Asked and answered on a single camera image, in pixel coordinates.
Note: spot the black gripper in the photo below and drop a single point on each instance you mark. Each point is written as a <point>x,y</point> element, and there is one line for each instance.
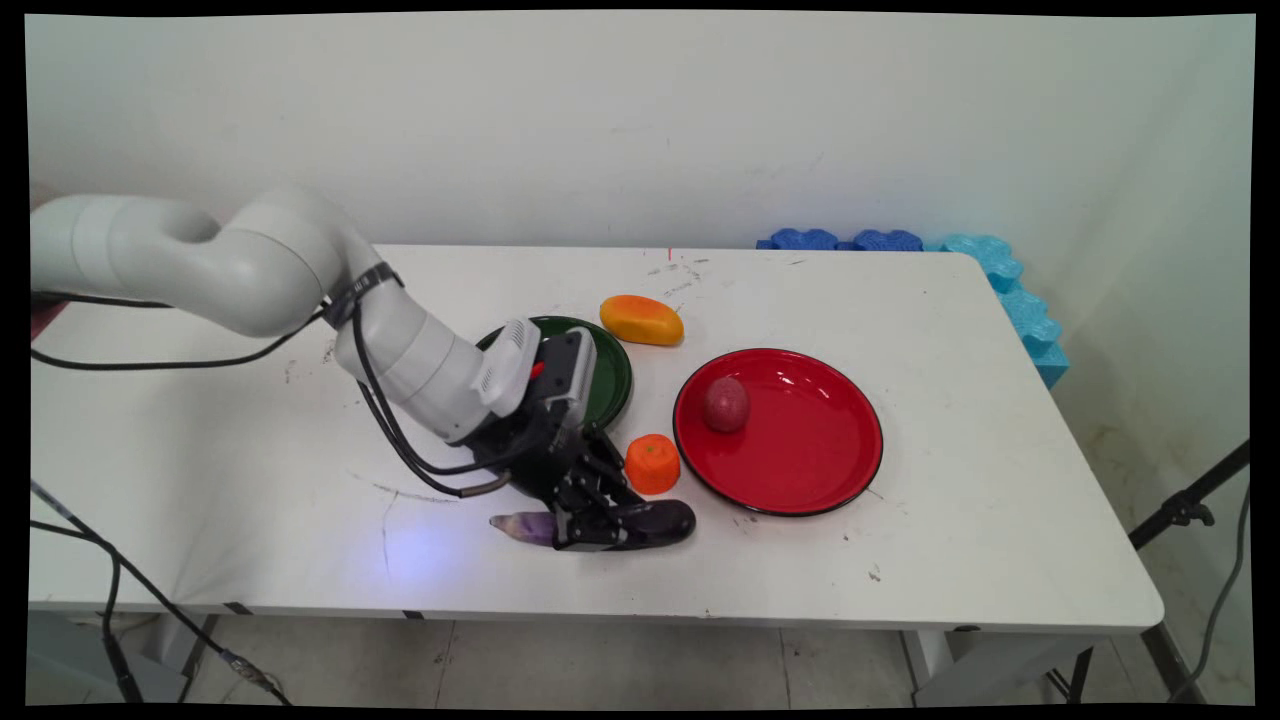
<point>530,450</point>

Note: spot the purple toy eggplant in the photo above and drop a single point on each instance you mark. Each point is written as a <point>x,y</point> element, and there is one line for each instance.
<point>665,522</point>

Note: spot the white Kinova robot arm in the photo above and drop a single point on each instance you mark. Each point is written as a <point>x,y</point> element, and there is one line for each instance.
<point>260,260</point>

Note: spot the orange toy tangerine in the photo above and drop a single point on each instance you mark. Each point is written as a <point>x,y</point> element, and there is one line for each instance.
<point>652,465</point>

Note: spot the green enamel plate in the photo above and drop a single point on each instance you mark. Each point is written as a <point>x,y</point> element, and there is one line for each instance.
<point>612,375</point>

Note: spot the red toy apple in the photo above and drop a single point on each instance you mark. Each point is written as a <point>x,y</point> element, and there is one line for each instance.
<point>727,404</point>

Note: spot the yellow orange toy mango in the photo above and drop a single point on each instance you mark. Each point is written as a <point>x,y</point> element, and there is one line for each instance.
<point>640,320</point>

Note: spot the red enamel plate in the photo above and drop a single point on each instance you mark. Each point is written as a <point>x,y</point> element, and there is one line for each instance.
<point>800,440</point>

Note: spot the dark blue foam piece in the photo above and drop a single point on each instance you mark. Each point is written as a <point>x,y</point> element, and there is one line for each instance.
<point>800,240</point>
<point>885,241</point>

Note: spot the white table leg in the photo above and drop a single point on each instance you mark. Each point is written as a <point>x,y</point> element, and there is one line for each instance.
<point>185,650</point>
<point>990,665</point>

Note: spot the light blue foam piece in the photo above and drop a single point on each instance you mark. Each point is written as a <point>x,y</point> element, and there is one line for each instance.
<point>1015,300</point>

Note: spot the black tripod stand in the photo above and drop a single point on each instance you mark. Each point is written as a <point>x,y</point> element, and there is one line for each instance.
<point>1185,510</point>

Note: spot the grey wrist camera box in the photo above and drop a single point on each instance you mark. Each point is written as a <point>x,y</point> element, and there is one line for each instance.
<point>570,375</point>

